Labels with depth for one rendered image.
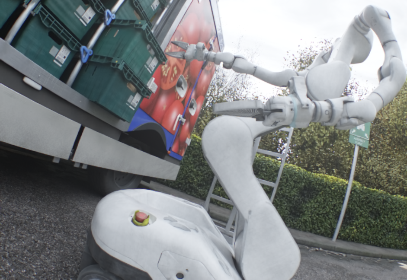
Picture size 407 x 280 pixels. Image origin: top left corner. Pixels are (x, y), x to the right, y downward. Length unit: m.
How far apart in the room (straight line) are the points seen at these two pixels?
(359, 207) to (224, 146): 3.61
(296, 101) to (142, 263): 0.52
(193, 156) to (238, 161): 2.98
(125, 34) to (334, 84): 1.08
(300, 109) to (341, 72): 0.39
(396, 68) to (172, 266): 0.88
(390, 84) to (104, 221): 0.92
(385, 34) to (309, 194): 3.02
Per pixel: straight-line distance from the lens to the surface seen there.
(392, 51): 0.92
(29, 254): 0.86
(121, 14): 1.54
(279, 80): 1.13
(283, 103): 0.50
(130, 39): 1.23
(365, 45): 1.13
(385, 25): 0.99
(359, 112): 0.63
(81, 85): 1.27
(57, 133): 1.11
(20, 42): 1.11
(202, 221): 0.86
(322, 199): 3.66
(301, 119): 0.54
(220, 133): 0.62
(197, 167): 3.54
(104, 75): 1.17
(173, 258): 0.48
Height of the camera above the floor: 0.50
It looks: 12 degrees up
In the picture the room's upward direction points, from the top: 20 degrees clockwise
